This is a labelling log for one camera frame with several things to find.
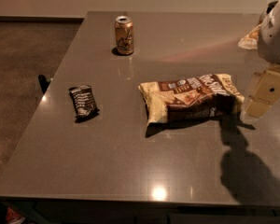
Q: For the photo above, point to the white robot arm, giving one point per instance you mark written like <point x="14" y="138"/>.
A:
<point x="268" y="44"/>

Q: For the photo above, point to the red object under table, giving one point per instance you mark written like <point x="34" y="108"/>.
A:
<point x="13" y="217"/>

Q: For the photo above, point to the brown chip bag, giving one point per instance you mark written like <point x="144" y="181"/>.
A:
<point x="202" y="97"/>

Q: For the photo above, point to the orange soda can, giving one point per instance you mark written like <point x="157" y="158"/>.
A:
<point x="124" y="35"/>

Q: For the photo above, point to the pale snack bag at edge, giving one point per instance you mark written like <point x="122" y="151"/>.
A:
<point x="250" y="41"/>

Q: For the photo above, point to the small black snack bar wrapper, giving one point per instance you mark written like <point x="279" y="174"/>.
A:
<point x="83" y="102"/>

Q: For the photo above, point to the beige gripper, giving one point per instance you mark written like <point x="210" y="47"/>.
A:
<point x="275" y="36"/>

